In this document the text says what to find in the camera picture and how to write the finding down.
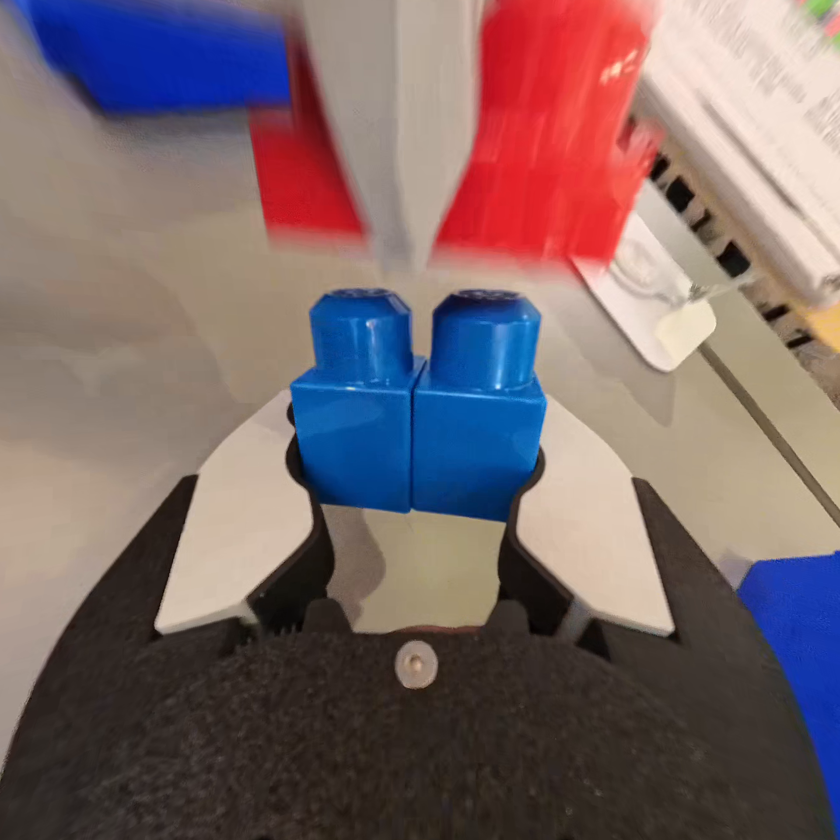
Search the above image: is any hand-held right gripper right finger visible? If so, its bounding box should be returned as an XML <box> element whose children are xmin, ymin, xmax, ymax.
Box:
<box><xmin>499</xmin><ymin>400</ymin><xmax>677</xmax><ymax>644</ymax></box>

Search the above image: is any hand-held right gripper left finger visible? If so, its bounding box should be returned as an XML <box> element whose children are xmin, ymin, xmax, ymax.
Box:
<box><xmin>154</xmin><ymin>391</ymin><xmax>337</xmax><ymax>637</ymax></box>

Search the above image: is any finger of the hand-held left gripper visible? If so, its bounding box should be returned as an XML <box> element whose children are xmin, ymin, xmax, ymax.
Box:
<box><xmin>302</xmin><ymin>0</ymin><xmax>487</xmax><ymax>273</ymax></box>

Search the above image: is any blue single-stud toy block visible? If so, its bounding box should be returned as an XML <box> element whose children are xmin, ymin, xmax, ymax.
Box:
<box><xmin>412</xmin><ymin>289</ymin><xmax>547</xmax><ymax>522</ymax></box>

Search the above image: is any red toy block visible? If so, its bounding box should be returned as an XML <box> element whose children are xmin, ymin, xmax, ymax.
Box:
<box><xmin>248</xmin><ymin>0</ymin><xmax>662</xmax><ymax>266</ymax></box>

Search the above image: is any blue plastic storage bin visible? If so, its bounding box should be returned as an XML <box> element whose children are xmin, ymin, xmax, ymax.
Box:
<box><xmin>13</xmin><ymin>0</ymin><xmax>294</xmax><ymax>118</ymax></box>
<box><xmin>737</xmin><ymin>551</ymin><xmax>840</xmax><ymax>788</ymax></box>

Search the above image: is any grey desk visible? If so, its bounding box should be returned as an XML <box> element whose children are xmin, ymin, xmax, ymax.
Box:
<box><xmin>0</xmin><ymin>0</ymin><xmax>840</xmax><ymax>756</ymax></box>

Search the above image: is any white stand with wooden board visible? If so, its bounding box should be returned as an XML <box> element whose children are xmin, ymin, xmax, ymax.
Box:
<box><xmin>571</xmin><ymin>0</ymin><xmax>840</xmax><ymax>374</ymax></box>

